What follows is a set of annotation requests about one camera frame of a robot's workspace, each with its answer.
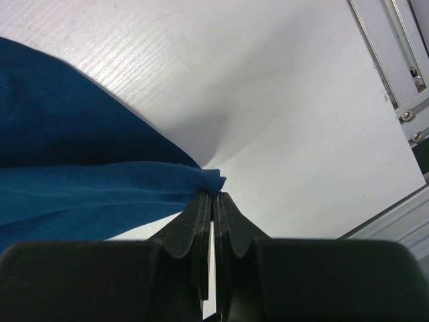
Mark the blue t-shirt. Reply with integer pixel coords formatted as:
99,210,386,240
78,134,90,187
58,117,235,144
1,38,225,249

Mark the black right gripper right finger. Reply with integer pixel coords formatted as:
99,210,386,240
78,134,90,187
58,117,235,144
213,192,268,321

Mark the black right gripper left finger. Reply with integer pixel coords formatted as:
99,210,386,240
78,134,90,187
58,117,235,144
157,191,212,321

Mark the aluminium frame rail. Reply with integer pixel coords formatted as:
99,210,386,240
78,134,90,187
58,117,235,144
346,1,428,248

